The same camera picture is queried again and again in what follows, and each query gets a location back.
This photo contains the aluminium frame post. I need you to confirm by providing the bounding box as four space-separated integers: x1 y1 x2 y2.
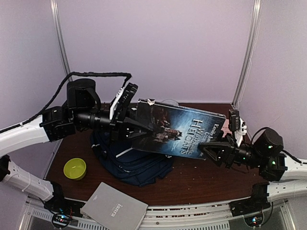
232 0 262 109
50 0 71 74

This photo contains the grey hardcover book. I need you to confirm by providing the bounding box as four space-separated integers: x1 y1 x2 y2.
80 182 148 230

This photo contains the navy blue student backpack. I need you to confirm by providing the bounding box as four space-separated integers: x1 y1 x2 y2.
90 131 174 187

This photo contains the pale celadon ceramic bowl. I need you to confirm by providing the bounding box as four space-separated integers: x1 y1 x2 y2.
164 100 179 106

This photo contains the pink paperback book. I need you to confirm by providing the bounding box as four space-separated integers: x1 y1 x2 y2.
221 119 232 137

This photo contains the aluminium front rail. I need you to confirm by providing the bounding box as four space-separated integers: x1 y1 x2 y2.
17 196 296 230

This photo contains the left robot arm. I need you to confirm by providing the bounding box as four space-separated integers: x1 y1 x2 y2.
0 72 153 213

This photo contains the lime green bowl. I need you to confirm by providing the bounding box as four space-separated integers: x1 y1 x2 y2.
63 158 87 181

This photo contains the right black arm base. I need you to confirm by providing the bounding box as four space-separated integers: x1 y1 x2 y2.
229 182 271 217

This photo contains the dark Wuthering Heights book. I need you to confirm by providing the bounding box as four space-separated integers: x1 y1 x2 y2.
132 99 226 160

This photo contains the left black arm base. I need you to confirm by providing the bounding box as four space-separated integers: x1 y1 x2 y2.
44 182 85 218

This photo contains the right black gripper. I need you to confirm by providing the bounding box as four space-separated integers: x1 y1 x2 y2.
196 132 265 171

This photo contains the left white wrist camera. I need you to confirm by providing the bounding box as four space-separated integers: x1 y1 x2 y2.
109 83 138 120

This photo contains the right aluminium frame post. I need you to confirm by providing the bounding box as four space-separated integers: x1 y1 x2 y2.
232 0 262 109

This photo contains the left aluminium frame post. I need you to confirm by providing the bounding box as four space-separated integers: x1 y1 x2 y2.
50 0 71 74

